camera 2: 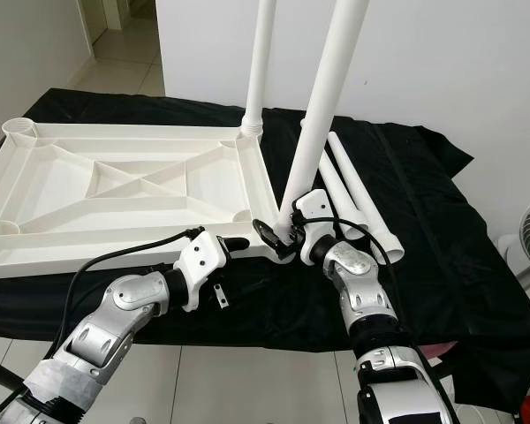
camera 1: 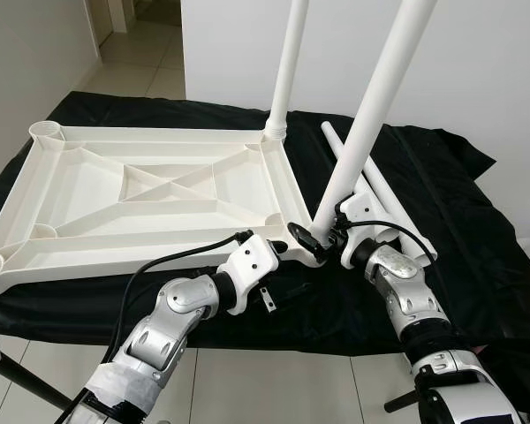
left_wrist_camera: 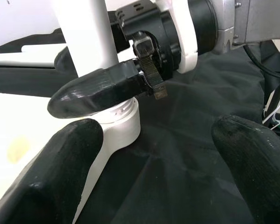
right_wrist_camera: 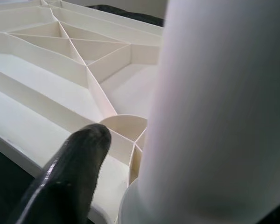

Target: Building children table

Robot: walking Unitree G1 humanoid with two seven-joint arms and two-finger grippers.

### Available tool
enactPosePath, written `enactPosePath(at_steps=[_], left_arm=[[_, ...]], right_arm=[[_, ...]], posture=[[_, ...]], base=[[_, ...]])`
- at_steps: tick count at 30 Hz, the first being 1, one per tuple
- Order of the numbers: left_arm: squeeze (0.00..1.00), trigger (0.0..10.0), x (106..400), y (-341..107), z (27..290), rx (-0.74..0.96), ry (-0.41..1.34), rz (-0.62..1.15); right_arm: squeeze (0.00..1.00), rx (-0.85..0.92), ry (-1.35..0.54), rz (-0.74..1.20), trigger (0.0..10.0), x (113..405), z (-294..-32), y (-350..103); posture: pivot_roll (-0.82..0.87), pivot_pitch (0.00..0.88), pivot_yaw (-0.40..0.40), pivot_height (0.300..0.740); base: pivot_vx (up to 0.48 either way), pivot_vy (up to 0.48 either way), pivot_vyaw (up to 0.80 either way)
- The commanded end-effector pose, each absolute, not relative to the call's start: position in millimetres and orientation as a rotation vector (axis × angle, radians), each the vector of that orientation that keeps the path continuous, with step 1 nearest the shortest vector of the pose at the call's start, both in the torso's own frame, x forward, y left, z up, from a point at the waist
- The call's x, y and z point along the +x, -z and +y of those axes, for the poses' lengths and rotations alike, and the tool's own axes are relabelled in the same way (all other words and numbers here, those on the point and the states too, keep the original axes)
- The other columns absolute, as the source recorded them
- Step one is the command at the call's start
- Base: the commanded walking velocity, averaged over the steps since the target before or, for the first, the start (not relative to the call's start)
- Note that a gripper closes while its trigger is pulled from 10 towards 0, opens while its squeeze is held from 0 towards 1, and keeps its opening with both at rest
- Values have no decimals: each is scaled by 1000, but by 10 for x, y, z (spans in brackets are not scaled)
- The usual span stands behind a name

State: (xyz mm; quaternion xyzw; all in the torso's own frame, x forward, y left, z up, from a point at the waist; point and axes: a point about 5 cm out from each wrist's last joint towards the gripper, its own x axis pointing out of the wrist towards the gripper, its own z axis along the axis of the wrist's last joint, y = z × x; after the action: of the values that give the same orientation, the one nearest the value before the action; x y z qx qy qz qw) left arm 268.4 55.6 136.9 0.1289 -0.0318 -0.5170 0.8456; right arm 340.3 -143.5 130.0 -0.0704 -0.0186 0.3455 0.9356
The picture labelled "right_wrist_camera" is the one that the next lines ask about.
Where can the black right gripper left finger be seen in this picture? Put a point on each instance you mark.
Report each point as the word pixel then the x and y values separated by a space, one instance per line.
pixel 72 175

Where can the white plastic table top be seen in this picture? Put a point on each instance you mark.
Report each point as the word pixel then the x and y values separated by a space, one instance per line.
pixel 49 81

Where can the white plastic table leg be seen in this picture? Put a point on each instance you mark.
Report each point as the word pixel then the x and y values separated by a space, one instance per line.
pixel 212 93

